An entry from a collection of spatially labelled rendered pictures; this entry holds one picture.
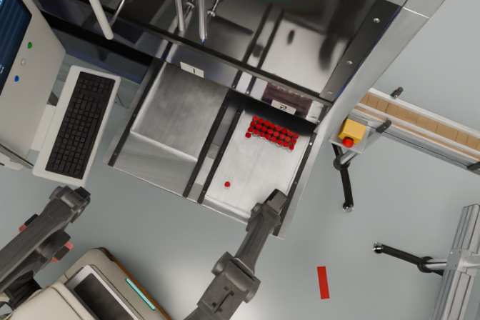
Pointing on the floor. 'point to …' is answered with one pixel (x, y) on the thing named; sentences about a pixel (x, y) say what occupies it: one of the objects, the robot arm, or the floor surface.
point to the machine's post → (396, 37)
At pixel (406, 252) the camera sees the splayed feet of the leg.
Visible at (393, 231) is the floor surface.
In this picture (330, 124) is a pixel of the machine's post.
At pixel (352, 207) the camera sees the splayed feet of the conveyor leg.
